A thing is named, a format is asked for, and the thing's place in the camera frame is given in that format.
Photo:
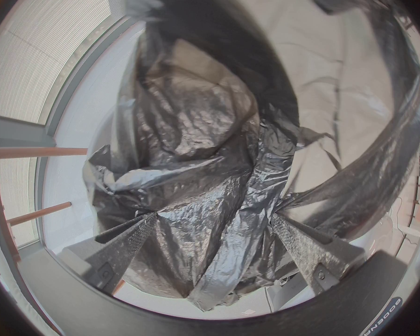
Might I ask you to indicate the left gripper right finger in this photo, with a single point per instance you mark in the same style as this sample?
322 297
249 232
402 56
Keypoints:
311 254

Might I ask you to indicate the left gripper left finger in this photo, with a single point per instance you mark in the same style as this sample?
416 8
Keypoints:
126 247

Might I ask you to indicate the black plastic bag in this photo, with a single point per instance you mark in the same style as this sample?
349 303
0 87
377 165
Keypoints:
203 173

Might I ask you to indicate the window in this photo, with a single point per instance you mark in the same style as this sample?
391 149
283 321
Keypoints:
38 65

